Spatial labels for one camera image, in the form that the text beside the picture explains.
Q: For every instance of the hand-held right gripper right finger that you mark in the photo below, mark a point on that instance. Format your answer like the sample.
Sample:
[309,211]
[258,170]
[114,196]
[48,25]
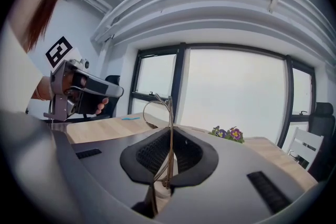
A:
[231,186]

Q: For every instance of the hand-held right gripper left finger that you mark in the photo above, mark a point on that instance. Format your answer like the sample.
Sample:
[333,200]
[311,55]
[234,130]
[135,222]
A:
[105,165]

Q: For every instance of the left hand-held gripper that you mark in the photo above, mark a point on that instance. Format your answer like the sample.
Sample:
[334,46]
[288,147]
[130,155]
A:
[59,81]

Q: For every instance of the thin metal wire loop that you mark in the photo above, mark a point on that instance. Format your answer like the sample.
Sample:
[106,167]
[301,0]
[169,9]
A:
[171,126]

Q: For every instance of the person's left forearm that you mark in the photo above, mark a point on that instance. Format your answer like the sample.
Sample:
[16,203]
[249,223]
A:
[43,89]

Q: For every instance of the person's left hand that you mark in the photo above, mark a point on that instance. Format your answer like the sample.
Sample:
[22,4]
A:
[102,106]

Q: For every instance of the black mesh office chair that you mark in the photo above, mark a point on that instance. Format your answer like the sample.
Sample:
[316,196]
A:
[113,80]
[324,123]

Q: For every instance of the teal plastic stick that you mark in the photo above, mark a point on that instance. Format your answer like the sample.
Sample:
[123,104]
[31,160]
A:
[130,118]

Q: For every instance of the potted purple flowers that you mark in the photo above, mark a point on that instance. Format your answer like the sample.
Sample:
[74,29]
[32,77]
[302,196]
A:
[231,133]

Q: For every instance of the white wooden chair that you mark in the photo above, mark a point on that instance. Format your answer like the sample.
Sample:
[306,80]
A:
[307,144]

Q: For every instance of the person's light top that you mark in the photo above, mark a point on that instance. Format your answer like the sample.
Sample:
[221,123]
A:
[15,70]

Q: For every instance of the grey fisheye camera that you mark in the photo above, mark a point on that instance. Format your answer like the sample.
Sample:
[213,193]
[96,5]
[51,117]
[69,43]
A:
[84,63]

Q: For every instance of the white wall duct bundle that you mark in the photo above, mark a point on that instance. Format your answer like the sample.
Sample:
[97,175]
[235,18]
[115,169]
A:
[210,2]

